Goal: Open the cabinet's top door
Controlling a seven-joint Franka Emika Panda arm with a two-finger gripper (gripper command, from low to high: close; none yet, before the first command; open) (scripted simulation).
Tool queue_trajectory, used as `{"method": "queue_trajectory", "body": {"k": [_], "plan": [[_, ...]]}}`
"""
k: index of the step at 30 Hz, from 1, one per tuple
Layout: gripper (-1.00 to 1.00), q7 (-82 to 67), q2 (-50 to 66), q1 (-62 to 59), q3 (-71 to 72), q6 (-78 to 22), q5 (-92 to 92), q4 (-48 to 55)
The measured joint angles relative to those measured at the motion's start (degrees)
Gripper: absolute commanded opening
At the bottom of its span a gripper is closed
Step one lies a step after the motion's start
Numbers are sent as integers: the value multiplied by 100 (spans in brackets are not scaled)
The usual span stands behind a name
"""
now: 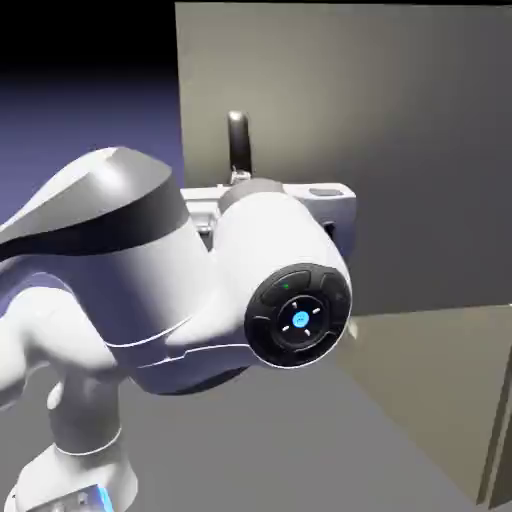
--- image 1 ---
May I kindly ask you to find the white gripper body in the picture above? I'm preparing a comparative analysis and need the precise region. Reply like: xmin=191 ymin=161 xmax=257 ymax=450
xmin=179 ymin=181 xmax=358 ymax=258

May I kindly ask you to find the dark curved door handle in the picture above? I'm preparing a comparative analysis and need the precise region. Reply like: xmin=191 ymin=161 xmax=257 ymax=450
xmin=226 ymin=110 xmax=254 ymax=177

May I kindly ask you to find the grey cabinet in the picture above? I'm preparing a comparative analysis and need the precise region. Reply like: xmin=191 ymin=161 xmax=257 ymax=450
xmin=174 ymin=1 xmax=512 ymax=512

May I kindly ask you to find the large grey cabinet door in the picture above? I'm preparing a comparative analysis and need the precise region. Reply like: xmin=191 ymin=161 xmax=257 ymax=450
xmin=174 ymin=1 xmax=512 ymax=318

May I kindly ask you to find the small grey cabinet door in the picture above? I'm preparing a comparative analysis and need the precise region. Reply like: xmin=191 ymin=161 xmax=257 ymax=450
xmin=334 ymin=305 xmax=512 ymax=510

